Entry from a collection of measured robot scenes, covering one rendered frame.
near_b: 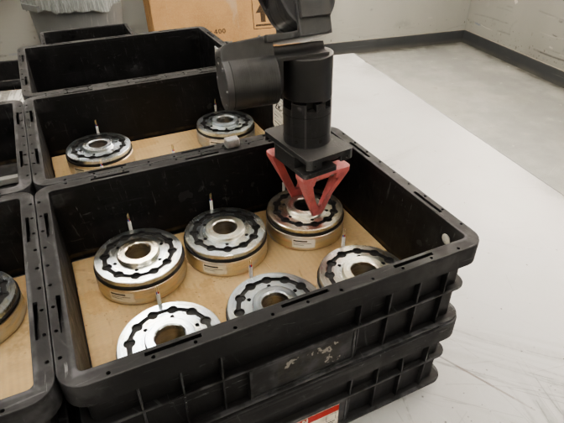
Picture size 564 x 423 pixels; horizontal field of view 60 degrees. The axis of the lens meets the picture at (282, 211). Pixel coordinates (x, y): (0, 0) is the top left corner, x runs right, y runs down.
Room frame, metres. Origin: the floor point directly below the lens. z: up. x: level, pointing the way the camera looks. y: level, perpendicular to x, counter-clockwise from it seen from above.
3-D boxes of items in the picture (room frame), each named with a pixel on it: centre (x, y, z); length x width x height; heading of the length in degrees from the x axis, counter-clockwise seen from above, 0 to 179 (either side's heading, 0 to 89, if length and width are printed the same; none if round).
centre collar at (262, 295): (0.36, 0.01, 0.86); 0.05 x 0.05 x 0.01
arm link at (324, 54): (0.54, -0.02, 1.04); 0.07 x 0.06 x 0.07; 109
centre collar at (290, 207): (0.54, -0.03, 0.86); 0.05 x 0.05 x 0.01
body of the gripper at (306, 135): (0.54, -0.03, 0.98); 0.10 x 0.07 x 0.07; 31
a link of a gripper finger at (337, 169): (0.53, -0.04, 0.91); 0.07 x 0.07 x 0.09; 31
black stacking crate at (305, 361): (0.43, 0.04, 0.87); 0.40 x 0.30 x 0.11; 116
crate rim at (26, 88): (0.97, 0.30, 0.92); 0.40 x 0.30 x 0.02; 116
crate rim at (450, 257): (0.43, 0.04, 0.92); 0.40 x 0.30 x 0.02; 116
